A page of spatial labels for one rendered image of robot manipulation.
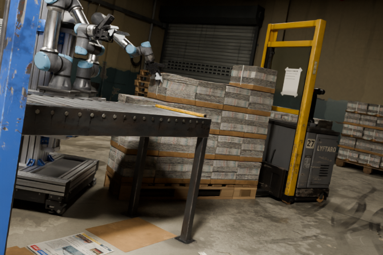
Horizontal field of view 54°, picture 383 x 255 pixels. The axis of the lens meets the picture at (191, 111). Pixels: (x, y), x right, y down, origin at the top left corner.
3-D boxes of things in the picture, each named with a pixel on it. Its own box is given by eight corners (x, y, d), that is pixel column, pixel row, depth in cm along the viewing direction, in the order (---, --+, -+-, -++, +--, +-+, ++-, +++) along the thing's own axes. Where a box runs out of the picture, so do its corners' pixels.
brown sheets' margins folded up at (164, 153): (105, 169, 333) (114, 112, 330) (212, 173, 394) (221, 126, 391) (121, 182, 300) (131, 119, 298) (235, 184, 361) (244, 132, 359)
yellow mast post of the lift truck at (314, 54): (281, 192, 382) (313, 19, 373) (288, 193, 387) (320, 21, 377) (288, 195, 374) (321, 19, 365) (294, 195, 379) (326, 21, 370)
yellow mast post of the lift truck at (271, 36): (240, 175, 438) (268, 24, 429) (246, 175, 443) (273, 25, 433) (245, 177, 430) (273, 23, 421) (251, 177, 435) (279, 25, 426)
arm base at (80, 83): (69, 87, 302) (71, 75, 302) (75, 87, 317) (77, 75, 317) (88, 90, 302) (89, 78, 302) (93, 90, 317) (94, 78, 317)
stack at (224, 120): (102, 185, 334) (117, 92, 329) (210, 186, 395) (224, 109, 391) (117, 200, 301) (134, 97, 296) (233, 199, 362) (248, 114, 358)
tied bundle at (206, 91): (174, 101, 359) (178, 77, 358) (200, 105, 375) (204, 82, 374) (195, 106, 327) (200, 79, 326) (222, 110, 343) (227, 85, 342)
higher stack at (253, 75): (210, 186, 395) (231, 64, 388) (232, 187, 410) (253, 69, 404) (232, 199, 362) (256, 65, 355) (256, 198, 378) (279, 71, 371)
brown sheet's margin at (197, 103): (175, 101, 359) (175, 96, 359) (200, 104, 374) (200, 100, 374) (195, 105, 327) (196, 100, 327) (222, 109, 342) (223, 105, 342)
